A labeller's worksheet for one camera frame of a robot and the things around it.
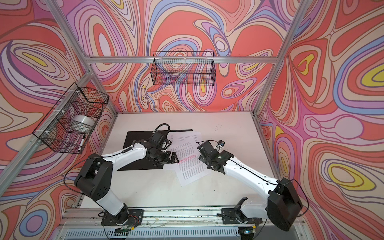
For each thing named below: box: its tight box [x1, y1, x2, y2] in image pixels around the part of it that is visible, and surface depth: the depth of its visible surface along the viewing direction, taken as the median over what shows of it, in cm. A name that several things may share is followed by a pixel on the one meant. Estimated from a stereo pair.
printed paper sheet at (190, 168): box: [171, 136, 212, 187], surface depth 93 cm
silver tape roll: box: [70, 114, 95, 134], surface depth 74 cm
